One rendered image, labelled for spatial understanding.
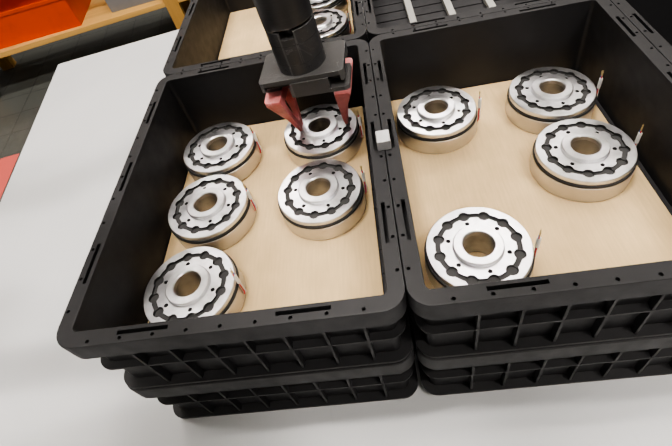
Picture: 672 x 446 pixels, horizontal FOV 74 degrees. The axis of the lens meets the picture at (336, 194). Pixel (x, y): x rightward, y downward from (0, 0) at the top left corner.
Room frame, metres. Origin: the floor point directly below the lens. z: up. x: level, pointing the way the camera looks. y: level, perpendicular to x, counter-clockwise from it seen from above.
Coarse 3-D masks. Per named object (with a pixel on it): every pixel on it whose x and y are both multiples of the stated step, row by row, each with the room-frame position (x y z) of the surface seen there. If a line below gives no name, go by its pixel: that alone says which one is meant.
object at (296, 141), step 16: (304, 112) 0.51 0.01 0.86; (320, 112) 0.50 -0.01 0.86; (336, 112) 0.49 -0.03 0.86; (352, 112) 0.48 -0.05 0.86; (288, 128) 0.49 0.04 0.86; (352, 128) 0.45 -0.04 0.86; (288, 144) 0.46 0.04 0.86; (304, 144) 0.45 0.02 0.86; (320, 144) 0.44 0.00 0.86; (336, 144) 0.43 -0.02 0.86
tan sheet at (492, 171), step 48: (480, 96) 0.48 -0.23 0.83; (480, 144) 0.39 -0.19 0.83; (528, 144) 0.37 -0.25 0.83; (432, 192) 0.34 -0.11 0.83; (480, 192) 0.32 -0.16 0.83; (528, 192) 0.30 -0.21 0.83; (624, 192) 0.26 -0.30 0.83; (576, 240) 0.22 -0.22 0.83; (624, 240) 0.21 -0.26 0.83; (432, 288) 0.22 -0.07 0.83
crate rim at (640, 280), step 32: (576, 0) 0.49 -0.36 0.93; (608, 0) 0.47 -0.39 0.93; (416, 32) 0.52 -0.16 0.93; (640, 32) 0.39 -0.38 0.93; (384, 96) 0.41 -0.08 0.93; (384, 128) 0.36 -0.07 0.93; (416, 256) 0.20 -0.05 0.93; (416, 288) 0.17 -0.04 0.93; (448, 288) 0.16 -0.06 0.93; (480, 288) 0.15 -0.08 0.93; (512, 288) 0.15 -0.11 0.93; (544, 288) 0.14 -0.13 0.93; (576, 288) 0.13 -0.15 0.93; (608, 288) 0.13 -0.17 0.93; (640, 288) 0.12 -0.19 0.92
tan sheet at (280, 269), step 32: (256, 128) 0.55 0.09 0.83; (288, 160) 0.46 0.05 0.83; (352, 160) 0.43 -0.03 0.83; (256, 192) 0.42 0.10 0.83; (256, 224) 0.37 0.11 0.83; (256, 256) 0.32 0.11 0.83; (288, 256) 0.30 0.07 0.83; (320, 256) 0.29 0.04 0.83; (352, 256) 0.28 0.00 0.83; (256, 288) 0.28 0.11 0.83; (288, 288) 0.26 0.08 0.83; (320, 288) 0.25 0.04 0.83; (352, 288) 0.24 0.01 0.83
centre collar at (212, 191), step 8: (200, 192) 0.41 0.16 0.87; (208, 192) 0.41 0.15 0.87; (216, 192) 0.40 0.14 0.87; (192, 200) 0.40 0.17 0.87; (224, 200) 0.39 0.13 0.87; (192, 208) 0.39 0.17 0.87; (216, 208) 0.37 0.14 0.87; (192, 216) 0.37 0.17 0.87; (200, 216) 0.37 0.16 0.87; (208, 216) 0.37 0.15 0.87
